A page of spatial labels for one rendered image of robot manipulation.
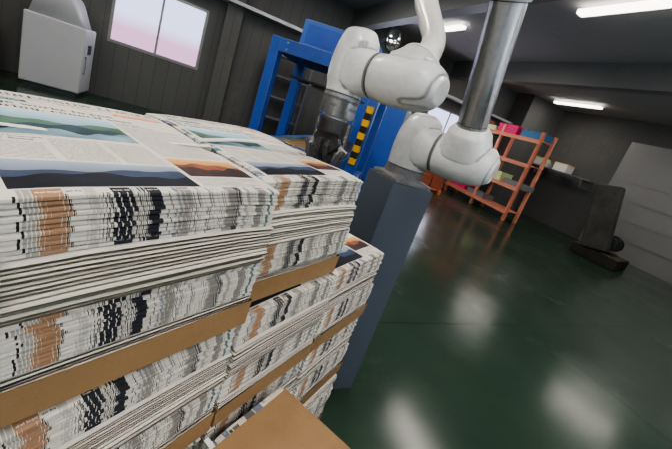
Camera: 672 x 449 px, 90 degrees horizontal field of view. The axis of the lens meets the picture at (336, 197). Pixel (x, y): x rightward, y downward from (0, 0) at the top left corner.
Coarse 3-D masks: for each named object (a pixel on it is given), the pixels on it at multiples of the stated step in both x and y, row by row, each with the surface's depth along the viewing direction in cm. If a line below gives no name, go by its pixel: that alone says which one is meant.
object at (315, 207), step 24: (264, 168) 54; (288, 168) 59; (312, 168) 65; (336, 168) 74; (288, 192) 53; (312, 192) 59; (336, 192) 65; (288, 216) 55; (312, 216) 61; (336, 216) 67; (288, 240) 57; (312, 240) 64; (336, 240) 71; (264, 264) 55; (288, 264) 60
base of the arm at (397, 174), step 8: (376, 168) 138; (384, 168) 135; (392, 168) 130; (400, 168) 128; (392, 176) 127; (400, 176) 128; (408, 176) 128; (416, 176) 129; (408, 184) 128; (416, 184) 130; (424, 184) 132
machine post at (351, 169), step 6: (372, 102) 248; (366, 108) 250; (372, 120) 251; (366, 132) 253; (366, 138) 256; (360, 150) 257; (360, 156) 262; (348, 168) 261; (354, 168) 260; (354, 174) 268
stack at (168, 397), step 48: (288, 288) 66; (336, 288) 81; (240, 336) 54; (288, 336) 68; (336, 336) 96; (144, 384) 41; (192, 384) 48; (240, 384) 61; (288, 384) 82; (0, 432) 30; (48, 432) 32; (96, 432) 37; (144, 432) 45
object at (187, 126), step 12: (168, 120) 65; (180, 120) 69; (192, 120) 73; (204, 120) 78; (192, 132) 62; (204, 132) 65; (216, 132) 69; (228, 132) 73; (240, 132) 77; (252, 132) 83; (264, 144) 75
